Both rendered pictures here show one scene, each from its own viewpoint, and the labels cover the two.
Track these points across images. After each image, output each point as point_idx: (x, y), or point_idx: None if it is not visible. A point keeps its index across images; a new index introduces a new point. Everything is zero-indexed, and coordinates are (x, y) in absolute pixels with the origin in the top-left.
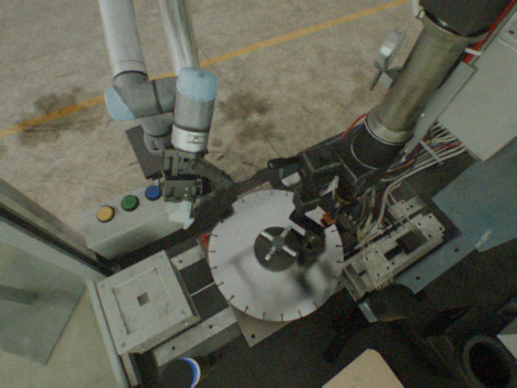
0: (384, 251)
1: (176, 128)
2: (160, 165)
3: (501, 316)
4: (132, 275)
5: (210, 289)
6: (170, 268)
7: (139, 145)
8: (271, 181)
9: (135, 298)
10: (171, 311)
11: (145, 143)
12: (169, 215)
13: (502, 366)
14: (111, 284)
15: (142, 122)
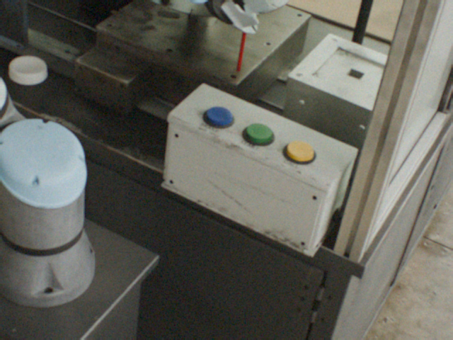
0: None
1: None
2: (115, 245)
3: None
4: (342, 89)
5: (274, 101)
6: (303, 63)
7: (85, 308)
8: (49, 92)
9: (362, 80)
10: (343, 47)
11: (85, 271)
12: (267, 1)
13: None
14: (371, 103)
15: (83, 195)
